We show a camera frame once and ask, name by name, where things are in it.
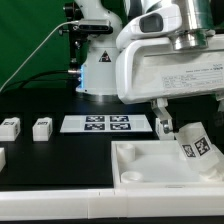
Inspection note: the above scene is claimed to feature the white left obstacle block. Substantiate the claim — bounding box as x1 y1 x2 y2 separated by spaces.
0 148 6 172

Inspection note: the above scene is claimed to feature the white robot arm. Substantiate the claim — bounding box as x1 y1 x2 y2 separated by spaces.
64 0 224 133

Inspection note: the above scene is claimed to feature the white camera cable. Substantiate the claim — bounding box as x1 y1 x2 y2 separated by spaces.
0 21 80 94

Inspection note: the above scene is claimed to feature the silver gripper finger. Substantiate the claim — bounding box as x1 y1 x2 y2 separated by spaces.
216 92 224 116

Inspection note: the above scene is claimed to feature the white marker base plate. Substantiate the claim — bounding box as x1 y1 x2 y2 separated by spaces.
60 115 152 133

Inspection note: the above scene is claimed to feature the white square tabletop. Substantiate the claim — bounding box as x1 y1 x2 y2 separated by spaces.
111 140 224 189

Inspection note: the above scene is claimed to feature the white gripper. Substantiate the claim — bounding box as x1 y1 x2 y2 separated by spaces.
115 35 224 136

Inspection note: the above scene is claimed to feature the white front obstacle wall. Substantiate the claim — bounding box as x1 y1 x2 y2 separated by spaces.
0 187 224 221

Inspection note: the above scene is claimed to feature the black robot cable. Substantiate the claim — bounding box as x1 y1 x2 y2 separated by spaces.
0 69 82 96

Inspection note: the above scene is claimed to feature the black camera on mount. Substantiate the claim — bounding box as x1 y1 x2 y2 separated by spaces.
58 19 114 36

